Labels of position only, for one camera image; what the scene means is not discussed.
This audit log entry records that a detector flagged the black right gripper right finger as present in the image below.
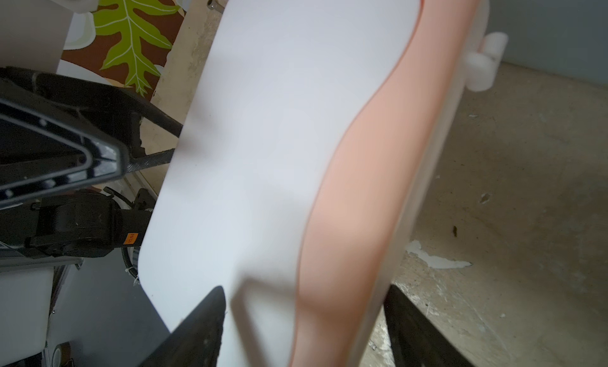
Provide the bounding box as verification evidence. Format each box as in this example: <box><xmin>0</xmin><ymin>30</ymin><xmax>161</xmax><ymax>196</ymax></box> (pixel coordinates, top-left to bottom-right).
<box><xmin>383</xmin><ymin>285</ymin><xmax>473</xmax><ymax>367</ymax></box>

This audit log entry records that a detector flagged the metal bolt on table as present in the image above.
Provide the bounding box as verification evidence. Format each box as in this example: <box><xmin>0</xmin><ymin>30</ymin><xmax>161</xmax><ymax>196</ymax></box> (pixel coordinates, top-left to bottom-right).
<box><xmin>207</xmin><ymin>0</ymin><xmax>225</xmax><ymax>14</ymax></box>

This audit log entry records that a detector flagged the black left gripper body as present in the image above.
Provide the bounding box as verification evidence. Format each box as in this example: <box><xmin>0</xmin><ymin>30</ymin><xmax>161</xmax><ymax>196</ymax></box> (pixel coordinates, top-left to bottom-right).
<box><xmin>1</xmin><ymin>188</ymin><xmax>152</xmax><ymax>259</ymax></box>

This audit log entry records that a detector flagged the white and salmon first aid box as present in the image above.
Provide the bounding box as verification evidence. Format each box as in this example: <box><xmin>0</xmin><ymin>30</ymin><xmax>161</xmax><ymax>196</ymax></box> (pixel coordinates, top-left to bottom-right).
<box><xmin>139</xmin><ymin>0</ymin><xmax>508</xmax><ymax>366</ymax></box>

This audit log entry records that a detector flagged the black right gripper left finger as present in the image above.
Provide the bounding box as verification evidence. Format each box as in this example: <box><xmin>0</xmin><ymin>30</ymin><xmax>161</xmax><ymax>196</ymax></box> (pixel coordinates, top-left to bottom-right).
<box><xmin>140</xmin><ymin>286</ymin><xmax>226</xmax><ymax>367</ymax></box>

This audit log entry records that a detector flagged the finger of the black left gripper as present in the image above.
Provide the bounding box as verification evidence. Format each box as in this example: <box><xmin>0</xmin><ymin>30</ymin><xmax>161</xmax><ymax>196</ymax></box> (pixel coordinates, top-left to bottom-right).
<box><xmin>1</xmin><ymin>80</ymin><xmax>128</xmax><ymax>208</ymax></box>

